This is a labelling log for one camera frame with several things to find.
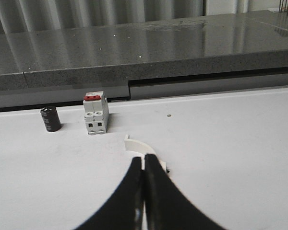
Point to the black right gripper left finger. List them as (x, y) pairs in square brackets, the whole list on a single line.
[(124, 208)]

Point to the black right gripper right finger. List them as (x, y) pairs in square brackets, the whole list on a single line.
[(166, 206)]

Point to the white half-ring pipe clamp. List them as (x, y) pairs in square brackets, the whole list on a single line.
[(138, 146)]

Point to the black cylindrical capacitor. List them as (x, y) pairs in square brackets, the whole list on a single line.
[(50, 118)]

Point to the grey stone countertop ledge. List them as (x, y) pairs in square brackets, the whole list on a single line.
[(136, 51)]

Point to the white circuit breaker red switch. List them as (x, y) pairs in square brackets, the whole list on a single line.
[(96, 112)]

